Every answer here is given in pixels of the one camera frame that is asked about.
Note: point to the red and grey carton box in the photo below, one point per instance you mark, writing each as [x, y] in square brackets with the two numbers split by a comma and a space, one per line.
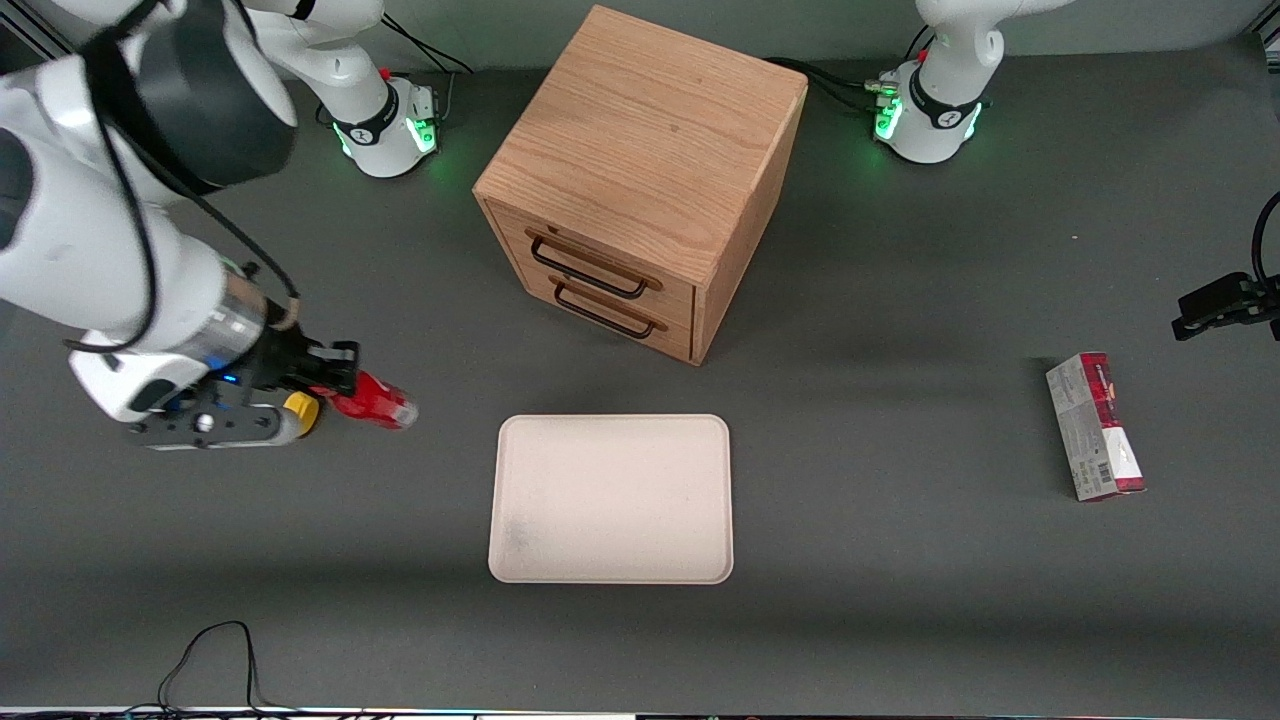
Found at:
[1095, 425]

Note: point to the yellow toy lemon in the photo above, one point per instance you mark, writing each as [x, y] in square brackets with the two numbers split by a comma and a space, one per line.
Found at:
[303, 408]

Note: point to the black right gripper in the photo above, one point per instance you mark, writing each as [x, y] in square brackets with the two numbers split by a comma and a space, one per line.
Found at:
[283, 359]

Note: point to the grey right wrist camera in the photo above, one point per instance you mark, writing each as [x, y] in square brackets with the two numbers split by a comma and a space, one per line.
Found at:
[215, 425]

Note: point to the aluminium frame rail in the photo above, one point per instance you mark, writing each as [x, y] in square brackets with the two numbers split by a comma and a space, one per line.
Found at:
[1265, 45]

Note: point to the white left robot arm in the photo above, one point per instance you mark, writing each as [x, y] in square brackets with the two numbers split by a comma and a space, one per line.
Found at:
[945, 100]

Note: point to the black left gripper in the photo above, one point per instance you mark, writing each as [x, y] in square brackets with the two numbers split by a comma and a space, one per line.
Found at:
[1222, 301]

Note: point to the beige plastic tray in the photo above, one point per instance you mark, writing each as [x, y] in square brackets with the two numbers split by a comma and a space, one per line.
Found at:
[610, 500]

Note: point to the red coke bottle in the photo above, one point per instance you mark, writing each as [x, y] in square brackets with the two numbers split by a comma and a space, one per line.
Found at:
[385, 405]

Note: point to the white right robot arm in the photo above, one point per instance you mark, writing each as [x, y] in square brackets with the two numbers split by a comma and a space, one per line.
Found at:
[90, 230]

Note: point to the wooden drawer cabinet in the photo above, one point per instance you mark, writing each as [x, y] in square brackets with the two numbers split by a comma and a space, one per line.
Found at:
[640, 130]

